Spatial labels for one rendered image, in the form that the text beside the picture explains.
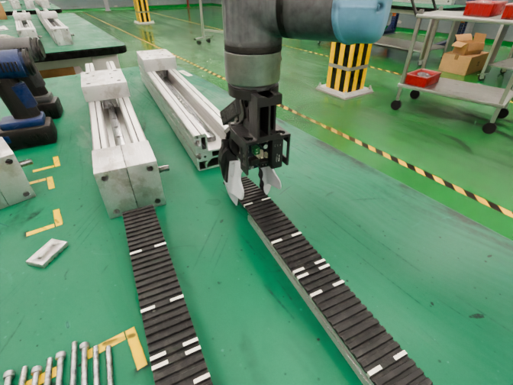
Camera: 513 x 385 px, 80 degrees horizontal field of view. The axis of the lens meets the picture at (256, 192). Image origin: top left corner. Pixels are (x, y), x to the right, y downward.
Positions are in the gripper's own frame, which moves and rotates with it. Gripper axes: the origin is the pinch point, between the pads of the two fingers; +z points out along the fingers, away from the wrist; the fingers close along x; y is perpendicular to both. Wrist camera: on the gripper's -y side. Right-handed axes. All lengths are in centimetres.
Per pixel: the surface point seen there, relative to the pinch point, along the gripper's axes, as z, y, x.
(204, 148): -1.9, -16.7, -3.0
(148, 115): 3, -55, -9
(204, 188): 3.1, -9.3, -5.8
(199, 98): -5.5, -38.2, 3.0
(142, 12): 50, -1024, 127
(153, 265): -0.1, 10.0, -18.9
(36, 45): -17, -65, -33
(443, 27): 58, -467, 692
